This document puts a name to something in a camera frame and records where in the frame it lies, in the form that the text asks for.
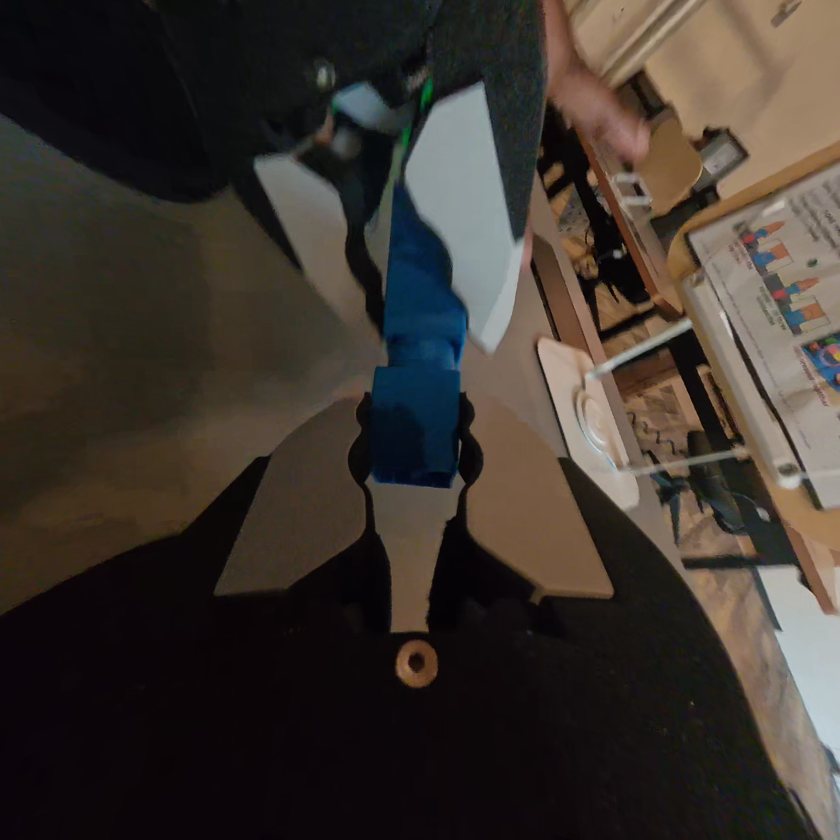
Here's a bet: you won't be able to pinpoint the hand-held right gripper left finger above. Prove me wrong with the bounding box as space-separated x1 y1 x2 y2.
213 394 378 598

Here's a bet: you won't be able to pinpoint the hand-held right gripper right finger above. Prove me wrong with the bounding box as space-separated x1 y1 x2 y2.
458 394 614 601

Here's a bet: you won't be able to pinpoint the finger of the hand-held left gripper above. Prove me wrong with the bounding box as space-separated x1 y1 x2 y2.
402 82 527 355
255 154 388 336

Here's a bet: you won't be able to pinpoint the person's left hand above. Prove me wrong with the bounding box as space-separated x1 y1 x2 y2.
545 0 654 165

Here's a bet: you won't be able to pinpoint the wooden desk black legs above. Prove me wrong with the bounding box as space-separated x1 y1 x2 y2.
581 131 686 322

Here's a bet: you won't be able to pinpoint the rounded wooden board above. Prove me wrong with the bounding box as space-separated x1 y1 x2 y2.
640 121 704 214

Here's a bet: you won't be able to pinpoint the black textured mat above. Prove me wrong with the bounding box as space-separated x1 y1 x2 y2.
0 0 231 204

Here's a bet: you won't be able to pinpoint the instruction poster board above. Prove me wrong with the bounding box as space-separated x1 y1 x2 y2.
666 141 840 614

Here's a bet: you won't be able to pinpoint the black desk cable hatch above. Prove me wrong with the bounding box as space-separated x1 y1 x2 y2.
532 236 605 368

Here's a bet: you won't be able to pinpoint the black coiled cable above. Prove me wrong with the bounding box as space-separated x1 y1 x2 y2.
626 413 677 455

